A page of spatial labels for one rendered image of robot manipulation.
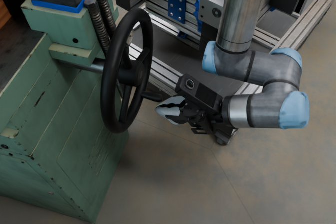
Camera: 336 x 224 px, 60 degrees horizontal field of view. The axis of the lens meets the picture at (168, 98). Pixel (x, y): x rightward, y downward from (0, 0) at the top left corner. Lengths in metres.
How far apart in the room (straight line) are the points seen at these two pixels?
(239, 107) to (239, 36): 0.15
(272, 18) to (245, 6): 1.26
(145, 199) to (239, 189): 0.43
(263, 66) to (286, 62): 0.05
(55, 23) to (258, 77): 0.44
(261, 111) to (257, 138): 0.94
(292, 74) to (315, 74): 1.26
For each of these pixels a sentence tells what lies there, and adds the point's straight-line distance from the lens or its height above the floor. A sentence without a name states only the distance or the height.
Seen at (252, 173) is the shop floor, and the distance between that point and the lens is 1.47.
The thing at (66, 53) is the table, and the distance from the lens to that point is 0.67.
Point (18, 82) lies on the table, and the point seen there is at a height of 0.88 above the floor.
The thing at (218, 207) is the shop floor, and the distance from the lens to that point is 1.39.
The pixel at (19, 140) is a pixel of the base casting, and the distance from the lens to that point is 0.69.
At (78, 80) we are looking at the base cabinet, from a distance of 0.85.
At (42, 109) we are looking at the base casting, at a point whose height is 0.77.
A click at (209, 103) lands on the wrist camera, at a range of 0.66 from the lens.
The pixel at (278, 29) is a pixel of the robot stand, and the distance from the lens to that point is 1.79.
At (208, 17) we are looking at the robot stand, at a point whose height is 0.71.
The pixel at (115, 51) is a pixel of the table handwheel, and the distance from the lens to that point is 0.55.
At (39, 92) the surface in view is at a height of 0.81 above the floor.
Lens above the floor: 1.33
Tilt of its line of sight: 55 degrees down
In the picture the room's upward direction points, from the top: straight up
